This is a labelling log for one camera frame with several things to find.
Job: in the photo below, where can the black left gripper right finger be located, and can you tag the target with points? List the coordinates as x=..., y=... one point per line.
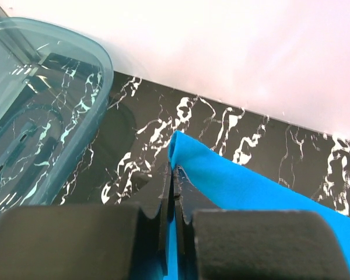
x=214, y=243

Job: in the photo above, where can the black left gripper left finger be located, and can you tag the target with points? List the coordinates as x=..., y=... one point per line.
x=124, y=241

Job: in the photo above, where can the blue t shirt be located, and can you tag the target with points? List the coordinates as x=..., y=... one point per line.
x=235, y=187

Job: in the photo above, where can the teal transparent plastic bin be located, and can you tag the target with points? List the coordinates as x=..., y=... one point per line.
x=49, y=111

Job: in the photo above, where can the left aluminium frame post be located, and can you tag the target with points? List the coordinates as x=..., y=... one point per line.
x=14, y=42

